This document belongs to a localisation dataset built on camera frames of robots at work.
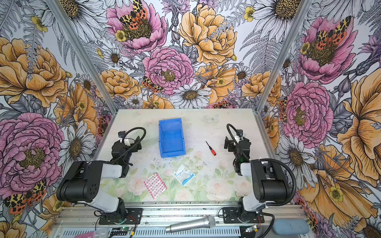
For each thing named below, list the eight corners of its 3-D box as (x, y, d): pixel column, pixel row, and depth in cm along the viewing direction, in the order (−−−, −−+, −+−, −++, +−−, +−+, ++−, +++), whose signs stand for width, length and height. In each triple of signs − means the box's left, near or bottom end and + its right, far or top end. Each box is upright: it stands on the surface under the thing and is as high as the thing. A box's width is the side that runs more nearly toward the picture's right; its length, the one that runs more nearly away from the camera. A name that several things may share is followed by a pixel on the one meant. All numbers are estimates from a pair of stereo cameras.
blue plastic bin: (161, 159, 96) (158, 151, 88) (160, 129, 112) (158, 120, 104) (186, 156, 98) (185, 147, 90) (182, 127, 114) (181, 117, 106)
